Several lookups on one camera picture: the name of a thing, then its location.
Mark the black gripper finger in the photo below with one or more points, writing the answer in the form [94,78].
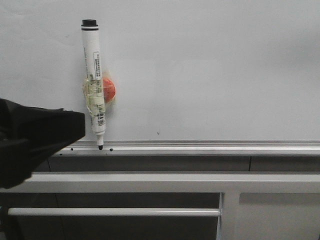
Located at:
[30,135]

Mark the white whiteboard marker pen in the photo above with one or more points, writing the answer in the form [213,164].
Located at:
[93,88]

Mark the red round magnet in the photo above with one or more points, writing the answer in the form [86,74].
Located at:
[109,90]

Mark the white horizontal stand rod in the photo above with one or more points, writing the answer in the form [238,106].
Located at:
[153,212]

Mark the white whiteboard with aluminium frame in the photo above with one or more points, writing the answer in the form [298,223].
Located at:
[192,77]

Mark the white metal stand frame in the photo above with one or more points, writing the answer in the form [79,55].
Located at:
[230,185]

